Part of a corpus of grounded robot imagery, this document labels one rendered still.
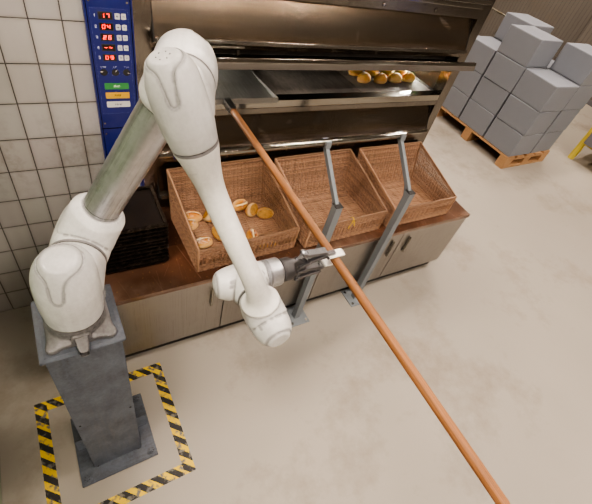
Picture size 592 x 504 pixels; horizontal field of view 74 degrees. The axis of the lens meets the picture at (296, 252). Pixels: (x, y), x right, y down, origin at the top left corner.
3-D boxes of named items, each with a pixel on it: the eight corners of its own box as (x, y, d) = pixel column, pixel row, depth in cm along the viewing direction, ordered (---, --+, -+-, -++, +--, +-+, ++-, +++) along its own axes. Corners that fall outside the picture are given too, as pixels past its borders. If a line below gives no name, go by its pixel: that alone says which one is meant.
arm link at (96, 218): (37, 266, 113) (58, 214, 127) (96, 283, 121) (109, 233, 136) (160, 33, 73) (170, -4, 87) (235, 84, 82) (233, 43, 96)
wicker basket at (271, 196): (164, 209, 216) (163, 167, 196) (257, 193, 243) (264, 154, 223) (196, 274, 190) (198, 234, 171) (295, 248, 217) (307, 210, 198)
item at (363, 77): (311, 42, 271) (313, 33, 267) (366, 44, 293) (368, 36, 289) (360, 85, 238) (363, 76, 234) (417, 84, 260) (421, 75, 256)
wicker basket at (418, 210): (344, 181, 272) (357, 146, 252) (405, 172, 298) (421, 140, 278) (385, 229, 246) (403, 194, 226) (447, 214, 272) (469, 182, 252)
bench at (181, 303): (89, 291, 237) (71, 221, 196) (392, 222, 349) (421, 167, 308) (108, 374, 207) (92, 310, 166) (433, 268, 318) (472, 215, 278)
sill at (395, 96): (151, 105, 179) (150, 97, 176) (431, 96, 262) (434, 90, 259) (154, 112, 176) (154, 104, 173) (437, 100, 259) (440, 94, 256)
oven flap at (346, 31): (153, 42, 154) (146, -20, 145) (460, 53, 237) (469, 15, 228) (156, 42, 151) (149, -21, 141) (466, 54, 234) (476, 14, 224)
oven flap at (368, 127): (158, 155, 191) (152, 111, 182) (422, 131, 274) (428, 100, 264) (160, 158, 188) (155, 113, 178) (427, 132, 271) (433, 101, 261)
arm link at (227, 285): (253, 276, 127) (271, 305, 119) (207, 287, 120) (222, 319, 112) (257, 250, 121) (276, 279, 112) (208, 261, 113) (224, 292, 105)
